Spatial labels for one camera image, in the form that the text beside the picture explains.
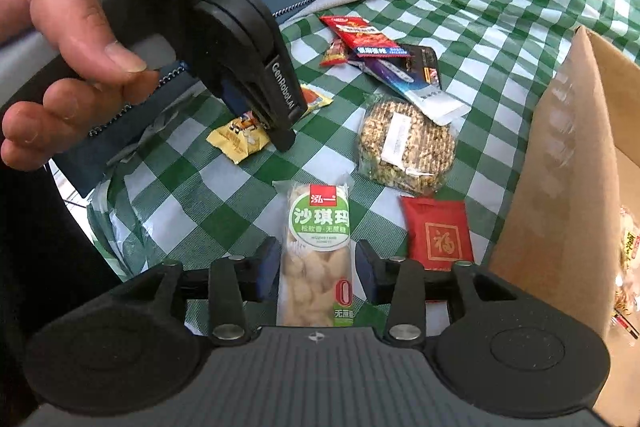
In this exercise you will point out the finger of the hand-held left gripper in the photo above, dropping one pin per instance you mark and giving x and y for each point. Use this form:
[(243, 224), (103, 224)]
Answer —
[(234, 91), (255, 52)]

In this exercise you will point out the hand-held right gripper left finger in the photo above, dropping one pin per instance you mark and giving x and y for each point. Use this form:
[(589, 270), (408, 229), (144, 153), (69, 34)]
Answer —
[(270, 269)]

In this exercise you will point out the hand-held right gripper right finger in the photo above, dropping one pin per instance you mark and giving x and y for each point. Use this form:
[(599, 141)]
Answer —
[(367, 272)]

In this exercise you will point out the long green label cake packet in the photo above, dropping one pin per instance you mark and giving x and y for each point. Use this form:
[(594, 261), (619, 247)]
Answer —
[(315, 267)]

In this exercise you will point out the small yellow packet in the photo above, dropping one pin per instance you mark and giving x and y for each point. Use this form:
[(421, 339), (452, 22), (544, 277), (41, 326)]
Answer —
[(235, 142)]

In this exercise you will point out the red-ended clear candy packet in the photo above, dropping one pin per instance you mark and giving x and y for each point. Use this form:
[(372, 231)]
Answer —
[(334, 54)]

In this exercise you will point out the purple packet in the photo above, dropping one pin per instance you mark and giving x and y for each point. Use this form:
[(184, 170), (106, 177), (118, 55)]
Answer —
[(390, 72)]

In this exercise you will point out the brown cardboard box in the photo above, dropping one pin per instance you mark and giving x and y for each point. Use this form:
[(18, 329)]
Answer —
[(550, 187)]

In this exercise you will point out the person's left hand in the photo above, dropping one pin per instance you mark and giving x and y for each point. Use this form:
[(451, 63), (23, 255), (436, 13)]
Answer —
[(60, 2)]

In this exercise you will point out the red square packet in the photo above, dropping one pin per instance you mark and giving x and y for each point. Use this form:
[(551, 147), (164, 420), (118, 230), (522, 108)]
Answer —
[(435, 232)]

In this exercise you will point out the small orange packet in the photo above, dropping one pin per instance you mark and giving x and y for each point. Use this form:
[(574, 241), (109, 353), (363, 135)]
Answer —
[(318, 99)]

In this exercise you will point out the red packet with blue label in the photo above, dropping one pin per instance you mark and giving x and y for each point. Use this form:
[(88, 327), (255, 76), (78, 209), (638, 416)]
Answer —
[(360, 34)]

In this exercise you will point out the round grain cake packet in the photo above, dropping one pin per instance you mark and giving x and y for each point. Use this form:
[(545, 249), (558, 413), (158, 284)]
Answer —
[(420, 152)]

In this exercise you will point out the black packet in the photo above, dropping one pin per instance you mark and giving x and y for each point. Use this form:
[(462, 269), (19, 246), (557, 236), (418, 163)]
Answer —
[(427, 62)]

